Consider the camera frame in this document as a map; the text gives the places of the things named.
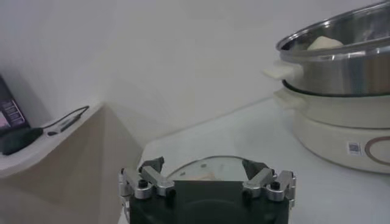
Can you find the cream electric cooker base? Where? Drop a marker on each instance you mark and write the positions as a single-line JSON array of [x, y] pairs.
[[329, 137]]

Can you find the grey usb hub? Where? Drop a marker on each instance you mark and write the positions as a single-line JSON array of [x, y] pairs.
[[64, 125]]

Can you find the black open laptop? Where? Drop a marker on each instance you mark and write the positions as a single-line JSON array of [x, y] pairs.
[[10, 112]]

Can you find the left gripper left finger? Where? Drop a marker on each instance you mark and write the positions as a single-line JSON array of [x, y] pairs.
[[152, 179]]

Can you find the white side table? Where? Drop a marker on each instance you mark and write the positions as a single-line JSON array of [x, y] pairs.
[[76, 167]]

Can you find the perforated steel steamer basket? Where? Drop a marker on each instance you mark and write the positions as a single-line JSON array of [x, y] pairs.
[[335, 73]]

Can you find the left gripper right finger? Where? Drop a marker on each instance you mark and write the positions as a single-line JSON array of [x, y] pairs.
[[262, 179]]

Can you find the round glass pot lid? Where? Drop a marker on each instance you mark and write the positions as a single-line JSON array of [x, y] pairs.
[[219, 165]]

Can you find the white steamed baozi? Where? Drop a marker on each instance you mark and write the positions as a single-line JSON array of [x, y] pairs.
[[324, 43]]

